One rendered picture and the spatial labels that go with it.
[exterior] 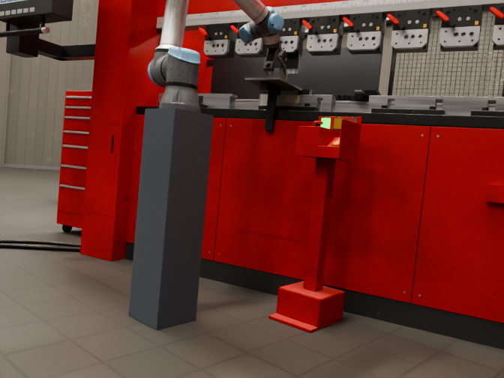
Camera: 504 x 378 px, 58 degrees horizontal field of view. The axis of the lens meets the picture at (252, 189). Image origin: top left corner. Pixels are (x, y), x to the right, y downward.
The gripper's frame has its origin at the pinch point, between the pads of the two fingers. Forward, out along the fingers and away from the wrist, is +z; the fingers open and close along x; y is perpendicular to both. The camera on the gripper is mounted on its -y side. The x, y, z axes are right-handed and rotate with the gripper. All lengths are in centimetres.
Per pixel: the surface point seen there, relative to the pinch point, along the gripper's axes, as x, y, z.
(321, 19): -16.5, 25.1, -19.8
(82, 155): 153, -8, 52
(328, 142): -35, -38, 5
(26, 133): 898, 421, 379
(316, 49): -15.4, 15.9, -9.5
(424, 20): -63, 21, -18
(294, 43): -3.8, 18.3, -11.5
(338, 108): -21.6, 20.7, 26.2
